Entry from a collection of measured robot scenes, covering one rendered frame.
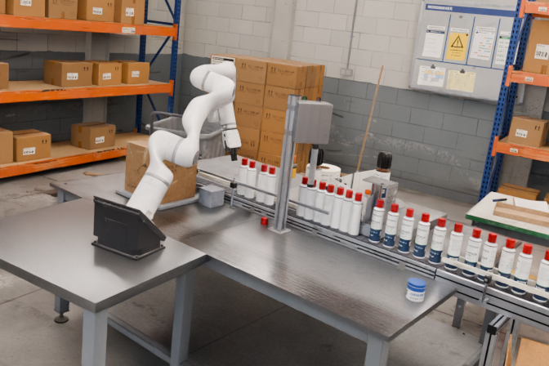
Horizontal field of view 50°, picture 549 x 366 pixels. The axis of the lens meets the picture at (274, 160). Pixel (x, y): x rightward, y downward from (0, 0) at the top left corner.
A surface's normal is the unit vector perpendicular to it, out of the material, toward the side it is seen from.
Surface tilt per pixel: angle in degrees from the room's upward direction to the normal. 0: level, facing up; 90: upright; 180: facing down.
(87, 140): 90
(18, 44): 90
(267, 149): 91
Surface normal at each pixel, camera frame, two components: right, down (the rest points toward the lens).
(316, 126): 0.28, 0.25
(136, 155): -0.62, 0.11
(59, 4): 0.85, 0.22
